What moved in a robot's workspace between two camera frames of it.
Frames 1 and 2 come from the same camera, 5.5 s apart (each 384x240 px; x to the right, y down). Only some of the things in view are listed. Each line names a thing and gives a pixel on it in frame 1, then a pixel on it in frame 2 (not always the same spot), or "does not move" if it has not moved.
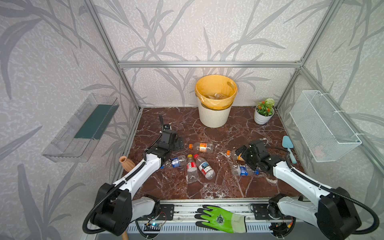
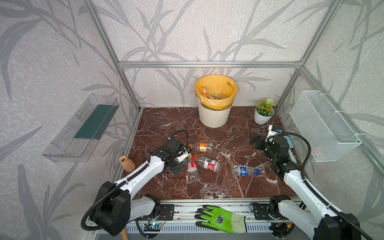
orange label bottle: (233, 154) → (204, 94)
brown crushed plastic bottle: (217, 96) does not move
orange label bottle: (202, 147) does not move
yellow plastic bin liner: (217, 92) does not move
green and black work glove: (221, 220) does not move
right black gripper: (248, 153) → (258, 140)
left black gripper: (176, 143) → (176, 165)
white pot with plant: (264, 110) does not move
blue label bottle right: (241, 170) does not move
